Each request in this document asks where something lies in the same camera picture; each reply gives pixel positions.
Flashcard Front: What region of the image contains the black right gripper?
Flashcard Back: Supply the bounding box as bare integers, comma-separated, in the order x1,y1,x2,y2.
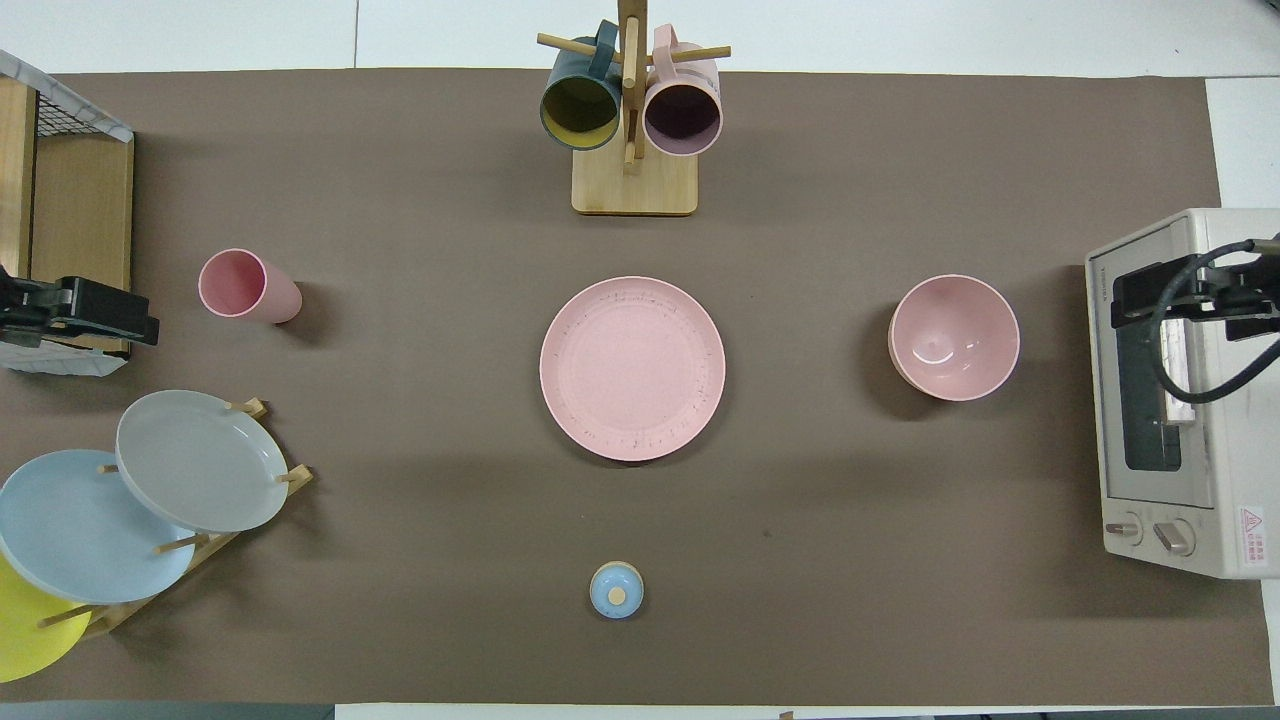
1111,238,1280,343

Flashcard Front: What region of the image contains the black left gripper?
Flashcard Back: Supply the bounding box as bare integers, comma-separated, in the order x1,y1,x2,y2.
0,264,162,350

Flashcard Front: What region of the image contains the pink tumbler cup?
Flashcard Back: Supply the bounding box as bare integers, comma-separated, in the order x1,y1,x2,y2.
197,248,303,325

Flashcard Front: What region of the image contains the pink bowl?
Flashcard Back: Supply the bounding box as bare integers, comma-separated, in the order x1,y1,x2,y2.
887,274,1021,403

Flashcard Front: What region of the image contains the marbled white sheet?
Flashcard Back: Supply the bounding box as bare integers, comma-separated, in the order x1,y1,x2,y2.
0,338,129,379
0,50,135,144

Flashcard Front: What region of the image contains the beige toaster oven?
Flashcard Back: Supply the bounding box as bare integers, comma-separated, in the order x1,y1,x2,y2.
1085,207,1280,580

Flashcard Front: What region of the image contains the grey plate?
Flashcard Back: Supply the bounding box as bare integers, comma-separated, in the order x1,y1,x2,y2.
115,389,290,534

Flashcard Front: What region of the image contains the light blue plate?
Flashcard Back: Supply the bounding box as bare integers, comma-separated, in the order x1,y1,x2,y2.
0,449,197,605

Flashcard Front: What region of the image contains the wooden plate rack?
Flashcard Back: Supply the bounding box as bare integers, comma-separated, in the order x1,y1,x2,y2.
38,397,315,641

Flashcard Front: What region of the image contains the brown table mat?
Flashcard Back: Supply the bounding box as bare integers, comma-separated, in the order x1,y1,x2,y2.
0,68,1271,707

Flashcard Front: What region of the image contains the yellow plate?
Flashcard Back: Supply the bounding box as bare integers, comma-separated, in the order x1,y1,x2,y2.
0,553,93,685

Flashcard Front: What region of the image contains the pink mug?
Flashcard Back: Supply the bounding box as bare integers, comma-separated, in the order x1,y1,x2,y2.
643,24,724,158

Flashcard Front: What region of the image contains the dark teal mug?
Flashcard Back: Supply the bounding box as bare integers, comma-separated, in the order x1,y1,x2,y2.
539,20,623,152

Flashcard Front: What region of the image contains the pink plate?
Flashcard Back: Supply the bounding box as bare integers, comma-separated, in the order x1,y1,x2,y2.
539,276,727,463

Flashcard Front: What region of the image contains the wooden mug tree stand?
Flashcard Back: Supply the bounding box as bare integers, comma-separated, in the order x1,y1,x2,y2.
537,0,732,217

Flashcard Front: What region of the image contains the blue lid with wooden knob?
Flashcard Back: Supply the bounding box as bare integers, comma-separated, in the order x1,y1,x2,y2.
589,561,645,620

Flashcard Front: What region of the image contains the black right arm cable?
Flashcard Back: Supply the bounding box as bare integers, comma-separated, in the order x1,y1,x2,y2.
1147,239,1280,406

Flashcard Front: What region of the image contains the wooden shelf with wire basket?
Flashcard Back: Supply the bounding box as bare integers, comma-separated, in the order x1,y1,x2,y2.
0,50,136,378

